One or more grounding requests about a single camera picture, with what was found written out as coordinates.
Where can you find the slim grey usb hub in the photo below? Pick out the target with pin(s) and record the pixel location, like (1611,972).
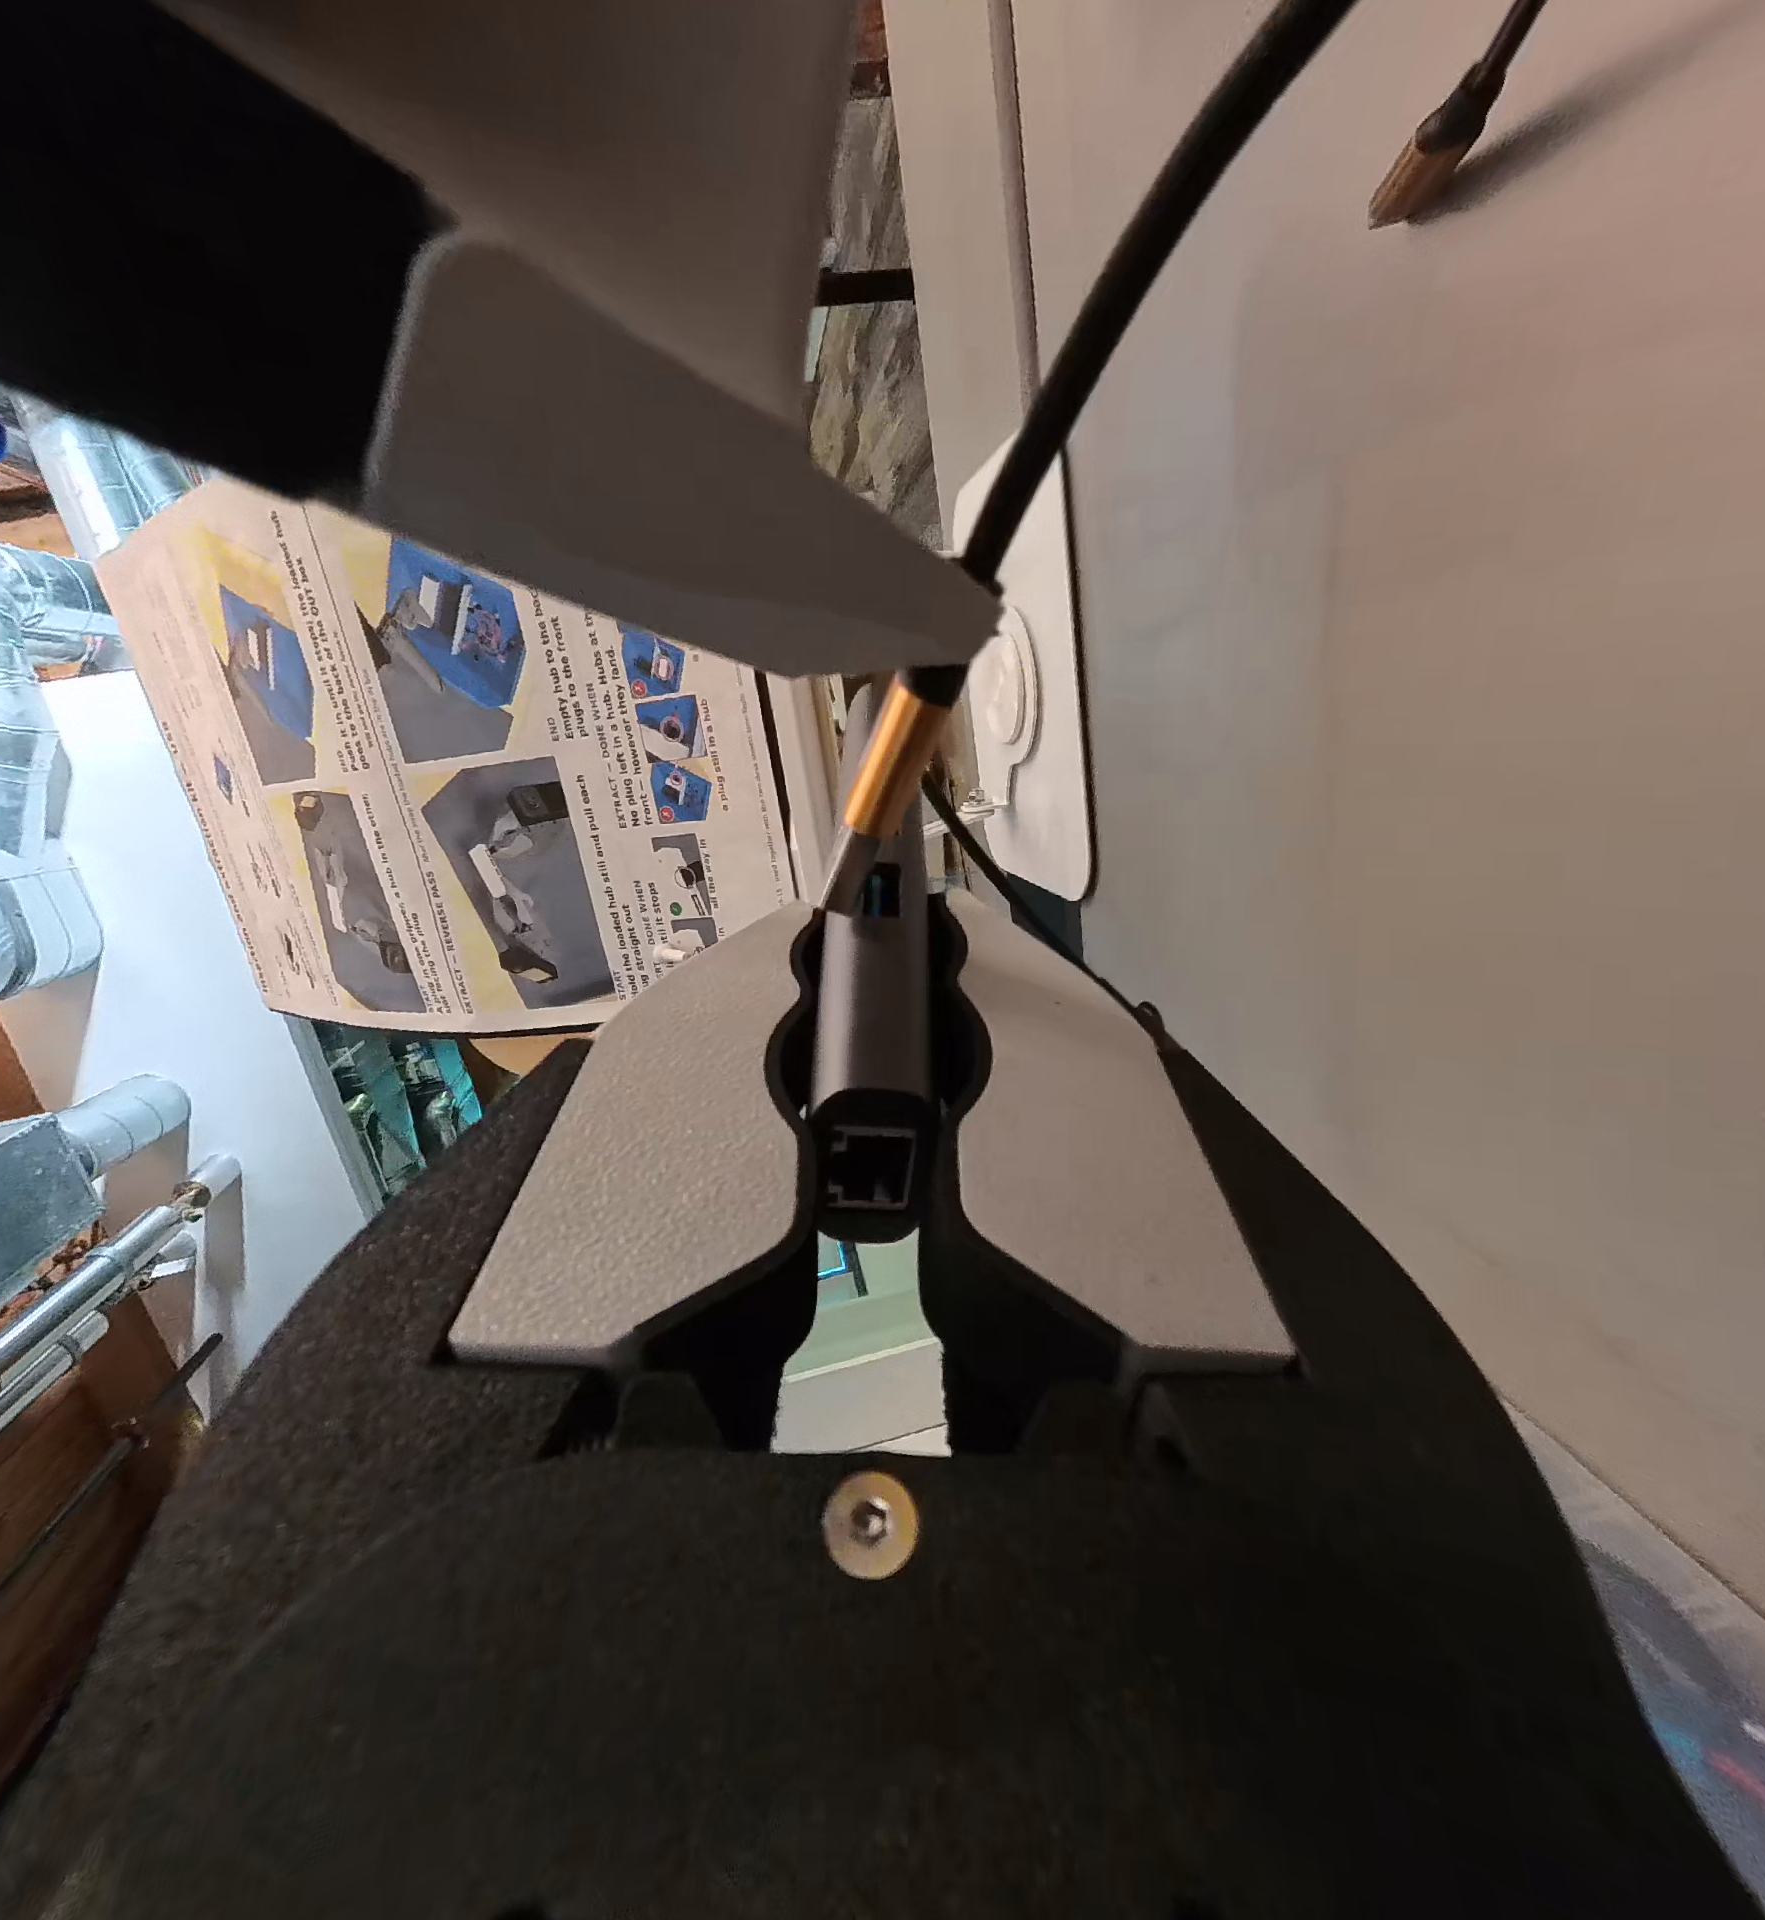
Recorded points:
(877,1050)

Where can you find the white stand base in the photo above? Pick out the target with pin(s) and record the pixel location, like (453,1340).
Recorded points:
(1048,691)

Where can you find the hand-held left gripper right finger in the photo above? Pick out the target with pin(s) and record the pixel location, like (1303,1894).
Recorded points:
(1107,1202)

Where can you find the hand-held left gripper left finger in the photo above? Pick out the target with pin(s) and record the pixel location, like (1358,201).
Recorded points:
(644,1202)

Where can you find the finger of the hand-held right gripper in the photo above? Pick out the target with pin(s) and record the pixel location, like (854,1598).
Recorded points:
(613,452)

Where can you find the instruction poster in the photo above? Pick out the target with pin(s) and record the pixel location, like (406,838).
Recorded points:
(373,783)

